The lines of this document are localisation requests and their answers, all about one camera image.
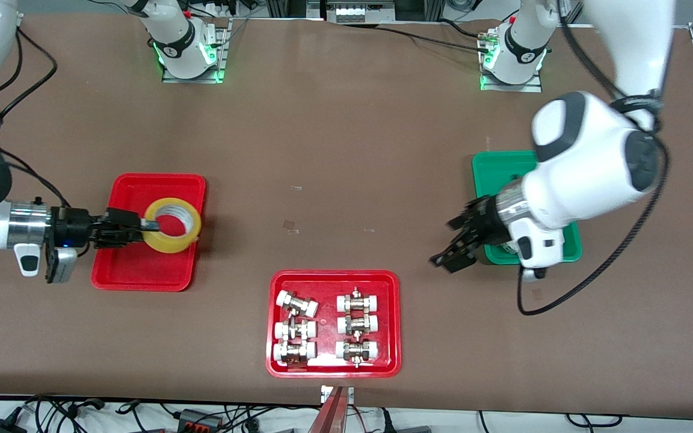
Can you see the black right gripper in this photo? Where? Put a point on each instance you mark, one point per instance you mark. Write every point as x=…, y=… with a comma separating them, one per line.
x=74, y=227

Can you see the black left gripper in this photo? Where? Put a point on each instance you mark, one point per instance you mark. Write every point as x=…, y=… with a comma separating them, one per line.
x=482, y=220

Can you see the yellow clear tape roll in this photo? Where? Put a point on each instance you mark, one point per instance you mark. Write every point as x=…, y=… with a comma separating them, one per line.
x=169, y=243

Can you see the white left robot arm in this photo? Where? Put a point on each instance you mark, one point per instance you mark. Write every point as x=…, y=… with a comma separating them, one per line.
x=593, y=162

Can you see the empty red plastic tray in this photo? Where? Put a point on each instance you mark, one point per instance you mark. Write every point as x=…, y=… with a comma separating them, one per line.
x=136, y=264

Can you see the green plastic tray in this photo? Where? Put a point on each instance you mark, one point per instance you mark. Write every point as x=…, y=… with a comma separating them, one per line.
x=497, y=174

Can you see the red tray holding fittings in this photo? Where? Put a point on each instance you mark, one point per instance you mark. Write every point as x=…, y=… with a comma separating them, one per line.
x=325, y=282

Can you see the brown tape piece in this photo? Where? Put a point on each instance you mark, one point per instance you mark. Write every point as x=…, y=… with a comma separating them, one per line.
x=290, y=225

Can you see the tilted white metal pipe fitting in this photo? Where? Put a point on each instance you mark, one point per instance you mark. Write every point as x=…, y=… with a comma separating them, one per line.
x=298, y=304

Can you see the black box with orange clips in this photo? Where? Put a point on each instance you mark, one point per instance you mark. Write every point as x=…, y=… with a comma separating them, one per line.
x=199, y=421

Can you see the red aluminium bar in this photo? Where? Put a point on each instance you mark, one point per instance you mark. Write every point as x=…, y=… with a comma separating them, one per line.
x=328, y=415

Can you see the black power adapter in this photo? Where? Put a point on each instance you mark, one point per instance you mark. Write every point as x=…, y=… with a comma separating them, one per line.
x=0, y=426

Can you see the grey power strip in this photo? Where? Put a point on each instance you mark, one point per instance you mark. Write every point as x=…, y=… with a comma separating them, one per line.
x=358, y=11

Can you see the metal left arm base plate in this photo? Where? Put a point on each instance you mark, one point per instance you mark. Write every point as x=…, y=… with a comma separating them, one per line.
x=515, y=87

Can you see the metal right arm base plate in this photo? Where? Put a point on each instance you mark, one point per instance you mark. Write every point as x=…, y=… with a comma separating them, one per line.
x=221, y=48

